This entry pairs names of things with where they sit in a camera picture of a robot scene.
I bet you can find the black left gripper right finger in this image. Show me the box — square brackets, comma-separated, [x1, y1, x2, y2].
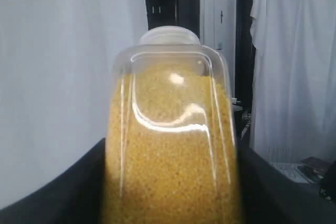
[236, 139, 335, 223]

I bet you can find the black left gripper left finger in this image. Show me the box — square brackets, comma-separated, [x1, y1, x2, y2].
[1, 139, 105, 223]

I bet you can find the yellow millet plastic bottle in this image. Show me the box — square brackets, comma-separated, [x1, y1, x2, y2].
[100, 26, 245, 223]

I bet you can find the white backdrop curtain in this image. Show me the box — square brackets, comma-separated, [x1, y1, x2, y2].
[1, 0, 335, 208]

